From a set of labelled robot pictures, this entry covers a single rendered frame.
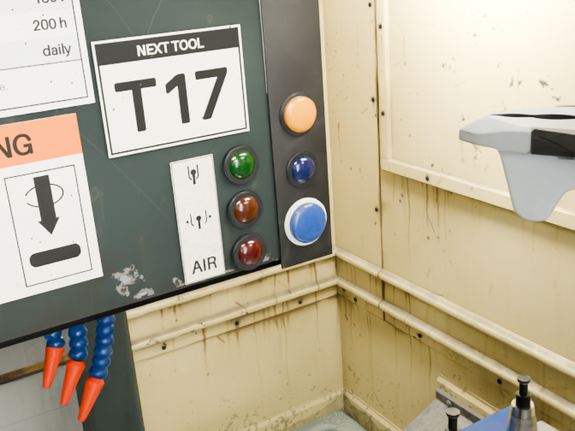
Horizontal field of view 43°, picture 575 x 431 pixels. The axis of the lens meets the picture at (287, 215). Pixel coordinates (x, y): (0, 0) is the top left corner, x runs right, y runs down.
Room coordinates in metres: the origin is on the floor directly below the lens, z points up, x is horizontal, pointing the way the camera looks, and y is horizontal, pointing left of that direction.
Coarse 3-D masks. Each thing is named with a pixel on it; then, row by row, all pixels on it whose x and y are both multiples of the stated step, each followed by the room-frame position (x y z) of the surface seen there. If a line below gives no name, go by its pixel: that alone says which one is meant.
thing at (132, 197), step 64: (128, 0) 0.46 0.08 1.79; (192, 0) 0.48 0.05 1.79; (256, 0) 0.50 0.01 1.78; (256, 64) 0.50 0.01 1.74; (256, 128) 0.49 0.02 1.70; (128, 192) 0.45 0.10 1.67; (256, 192) 0.49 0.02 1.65; (128, 256) 0.44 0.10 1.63; (0, 320) 0.40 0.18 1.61; (64, 320) 0.42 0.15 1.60
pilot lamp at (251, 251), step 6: (252, 240) 0.48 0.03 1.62; (240, 246) 0.48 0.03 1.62; (246, 246) 0.48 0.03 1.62; (252, 246) 0.48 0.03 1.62; (258, 246) 0.48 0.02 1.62; (240, 252) 0.48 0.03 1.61; (246, 252) 0.48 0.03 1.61; (252, 252) 0.48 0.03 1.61; (258, 252) 0.48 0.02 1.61; (240, 258) 0.48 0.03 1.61; (246, 258) 0.48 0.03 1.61; (252, 258) 0.48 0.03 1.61; (258, 258) 0.48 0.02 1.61; (246, 264) 0.48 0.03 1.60; (252, 264) 0.48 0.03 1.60
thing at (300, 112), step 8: (288, 104) 0.50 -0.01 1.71; (296, 104) 0.50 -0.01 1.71; (304, 104) 0.50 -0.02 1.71; (312, 104) 0.51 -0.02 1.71; (288, 112) 0.50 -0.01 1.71; (296, 112) 0.50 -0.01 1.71; (304, 112) 0.50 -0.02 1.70; (312, 112) 0.51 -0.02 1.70; (288, 120) 0.50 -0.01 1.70; (296, 120) 0.50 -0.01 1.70; (304, 120) 0.50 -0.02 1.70; (312, 120) 0.51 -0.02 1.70; (296, 128) 0.50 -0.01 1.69; (304, 128) 0.50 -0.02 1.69
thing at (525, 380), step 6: (522, 378) 0.74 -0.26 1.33; (528, 378) 0.74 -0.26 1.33; (522, 384) 0.73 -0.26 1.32; (522, 390) 0.73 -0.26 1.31; (516, 396) 0.74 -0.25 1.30; (522, 396) 0.73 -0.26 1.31; (528, 396) 0.73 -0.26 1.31; (516, 402) 0.74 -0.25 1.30; (522, 402) 0.73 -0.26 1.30; (528, 402) 0.73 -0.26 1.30
